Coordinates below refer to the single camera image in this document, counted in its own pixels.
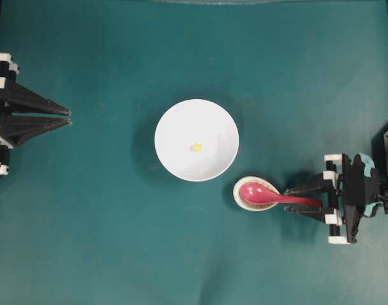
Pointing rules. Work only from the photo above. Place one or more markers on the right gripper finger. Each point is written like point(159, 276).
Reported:
point(317, 213)
point(324, 182)

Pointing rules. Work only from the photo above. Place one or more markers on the speckled teardrop spoon rest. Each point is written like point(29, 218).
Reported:
point(250, 206)

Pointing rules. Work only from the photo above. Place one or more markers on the red ceramic spoon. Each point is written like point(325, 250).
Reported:
point(258, 194)

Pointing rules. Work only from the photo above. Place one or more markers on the large white bowl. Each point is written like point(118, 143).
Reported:
point(196, 121)

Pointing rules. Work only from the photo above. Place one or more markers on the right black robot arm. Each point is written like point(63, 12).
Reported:
point(335, 201)

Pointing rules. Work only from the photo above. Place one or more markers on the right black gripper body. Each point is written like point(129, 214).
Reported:
point(358, 185)

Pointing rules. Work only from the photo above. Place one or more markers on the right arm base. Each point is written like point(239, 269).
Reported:
point(379, 148)

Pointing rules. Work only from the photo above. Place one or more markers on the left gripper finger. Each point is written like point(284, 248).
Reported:
point(17, 130)
point(23, 100)

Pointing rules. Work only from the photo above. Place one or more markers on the yellow hexagonal prism block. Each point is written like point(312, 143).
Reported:
point(197, 147)

